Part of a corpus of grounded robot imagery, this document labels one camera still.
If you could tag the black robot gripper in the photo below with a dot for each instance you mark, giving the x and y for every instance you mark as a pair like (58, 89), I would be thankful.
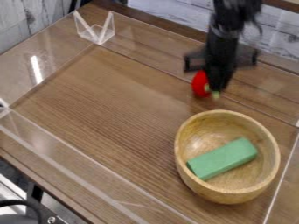
(228, 23)

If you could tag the red plush strawberry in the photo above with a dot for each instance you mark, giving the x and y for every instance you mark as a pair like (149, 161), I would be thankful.
(201, 86)

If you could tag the wooden bowl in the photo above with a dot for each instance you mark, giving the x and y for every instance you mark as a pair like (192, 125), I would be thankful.
(205, 132)

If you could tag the green rectangular block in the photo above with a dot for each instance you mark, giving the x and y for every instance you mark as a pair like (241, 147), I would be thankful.
(222, 159)

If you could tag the clear acrylic tray wall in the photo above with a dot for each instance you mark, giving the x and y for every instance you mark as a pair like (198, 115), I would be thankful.
(93, 112)

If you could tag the clear acrylic corner bracket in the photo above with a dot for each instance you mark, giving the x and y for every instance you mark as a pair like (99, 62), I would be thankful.
(95, 33)

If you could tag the black table leg bracket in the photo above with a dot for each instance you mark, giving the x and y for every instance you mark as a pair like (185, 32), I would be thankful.
(51, 210)

